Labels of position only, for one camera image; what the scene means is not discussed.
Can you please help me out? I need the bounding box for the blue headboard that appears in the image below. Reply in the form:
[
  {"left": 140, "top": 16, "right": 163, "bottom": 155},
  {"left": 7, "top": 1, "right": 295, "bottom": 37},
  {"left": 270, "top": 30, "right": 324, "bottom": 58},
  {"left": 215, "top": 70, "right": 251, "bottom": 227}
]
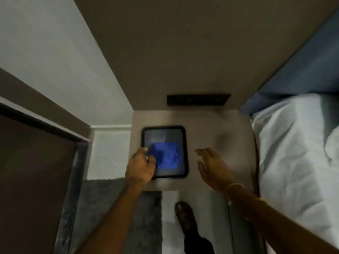
[{"left": 240, "top": 16, "right": 339, "bottom": 115}]

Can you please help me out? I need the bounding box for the person's left forearm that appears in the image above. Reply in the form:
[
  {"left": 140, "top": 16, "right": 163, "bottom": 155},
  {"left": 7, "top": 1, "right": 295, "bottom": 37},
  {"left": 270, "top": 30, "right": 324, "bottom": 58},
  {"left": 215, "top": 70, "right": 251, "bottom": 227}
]
[{"left": 75, "top": 180, "right": 153, "bottom": 254}]

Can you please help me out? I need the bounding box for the blue cloth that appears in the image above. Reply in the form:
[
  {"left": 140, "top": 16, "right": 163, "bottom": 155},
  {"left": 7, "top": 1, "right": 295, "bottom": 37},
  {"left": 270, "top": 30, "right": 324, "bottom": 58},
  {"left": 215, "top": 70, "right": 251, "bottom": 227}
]
[{"left": 147, "top": 142, "right": 183, "bottom": 170}]

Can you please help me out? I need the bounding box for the person's right hand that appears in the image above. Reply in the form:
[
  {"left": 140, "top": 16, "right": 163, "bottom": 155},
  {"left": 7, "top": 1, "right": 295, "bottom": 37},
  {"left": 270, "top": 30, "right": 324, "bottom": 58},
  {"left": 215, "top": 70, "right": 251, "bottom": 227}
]
[{"left": 195, "top": 148, "right": 237, "bottom": 193}]

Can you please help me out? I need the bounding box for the person's right forearm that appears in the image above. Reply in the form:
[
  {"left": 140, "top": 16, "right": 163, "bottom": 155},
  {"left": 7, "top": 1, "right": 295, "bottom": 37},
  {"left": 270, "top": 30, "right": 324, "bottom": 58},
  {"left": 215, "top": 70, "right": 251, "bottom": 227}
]
[{"left": 226, "top": 184, "right": 339, "bottom": 254}]

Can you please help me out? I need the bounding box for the person's sandalled foot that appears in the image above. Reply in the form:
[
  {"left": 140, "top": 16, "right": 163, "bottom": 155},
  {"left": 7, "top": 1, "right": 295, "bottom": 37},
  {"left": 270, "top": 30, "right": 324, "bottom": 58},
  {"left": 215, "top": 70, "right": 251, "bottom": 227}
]
[{"left": 175, "top": 201, "right": 198, "bottom": 236}]

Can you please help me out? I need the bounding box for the black switch panel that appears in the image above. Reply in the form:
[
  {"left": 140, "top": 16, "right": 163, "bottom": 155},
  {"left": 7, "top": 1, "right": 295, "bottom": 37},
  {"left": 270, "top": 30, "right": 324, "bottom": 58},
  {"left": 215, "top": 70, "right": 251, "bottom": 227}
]
[{"left": 167, "top": 94, "right": 231, "bottom": 107}]

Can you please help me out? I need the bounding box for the brown bedside table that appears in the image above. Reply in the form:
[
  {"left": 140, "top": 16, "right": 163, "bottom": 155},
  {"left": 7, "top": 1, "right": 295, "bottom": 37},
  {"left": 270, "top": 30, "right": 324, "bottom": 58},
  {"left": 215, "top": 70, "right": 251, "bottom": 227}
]
[{"left": 131, "top": 110, "right": 258, "bottom": 192}]

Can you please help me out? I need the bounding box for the grey floor rug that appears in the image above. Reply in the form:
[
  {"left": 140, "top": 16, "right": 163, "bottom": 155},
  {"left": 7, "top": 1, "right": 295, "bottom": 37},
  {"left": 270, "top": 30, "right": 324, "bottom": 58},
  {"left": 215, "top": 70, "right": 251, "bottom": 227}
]
[{"left": 69, "top": 178, "right": 162, "bottom": 254}]

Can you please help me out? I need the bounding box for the pale wrist thread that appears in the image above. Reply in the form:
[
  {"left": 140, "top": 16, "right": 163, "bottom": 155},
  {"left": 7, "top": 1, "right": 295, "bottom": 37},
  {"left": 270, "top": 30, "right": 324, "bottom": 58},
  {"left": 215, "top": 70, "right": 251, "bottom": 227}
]
[{"left": 226, "top": 183, "right": 267, "bottom": 207}]

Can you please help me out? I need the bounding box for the black rimmed tray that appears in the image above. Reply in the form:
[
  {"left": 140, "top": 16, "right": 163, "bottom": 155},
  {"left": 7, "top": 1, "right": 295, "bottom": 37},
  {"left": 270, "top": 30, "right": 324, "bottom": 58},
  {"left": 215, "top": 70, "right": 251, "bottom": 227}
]
[{"left": 141, "top": 125, "right": 189, "bottom": 179}]

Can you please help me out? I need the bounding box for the white bed sheet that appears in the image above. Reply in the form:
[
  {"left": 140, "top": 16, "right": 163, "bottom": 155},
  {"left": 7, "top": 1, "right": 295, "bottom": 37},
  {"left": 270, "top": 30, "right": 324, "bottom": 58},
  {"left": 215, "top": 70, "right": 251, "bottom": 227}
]
[{"left": 250, "top": 93, "right": 339, "bottom": 254}]

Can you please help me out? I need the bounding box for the person's left hand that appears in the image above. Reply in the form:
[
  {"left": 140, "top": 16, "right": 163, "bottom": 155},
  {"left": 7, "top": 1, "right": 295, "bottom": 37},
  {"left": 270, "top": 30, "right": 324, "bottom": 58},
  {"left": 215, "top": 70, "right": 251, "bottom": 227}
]
[{"left": 125, "top": 147, "right": 157, "bottom": 186}]

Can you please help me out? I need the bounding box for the dark door frame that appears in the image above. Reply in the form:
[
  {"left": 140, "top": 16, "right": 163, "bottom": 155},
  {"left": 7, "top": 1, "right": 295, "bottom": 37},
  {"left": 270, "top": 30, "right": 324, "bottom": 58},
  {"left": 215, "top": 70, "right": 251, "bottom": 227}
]
[{"left": 0, "top": 102, "right": 92, "bottom": 254}]

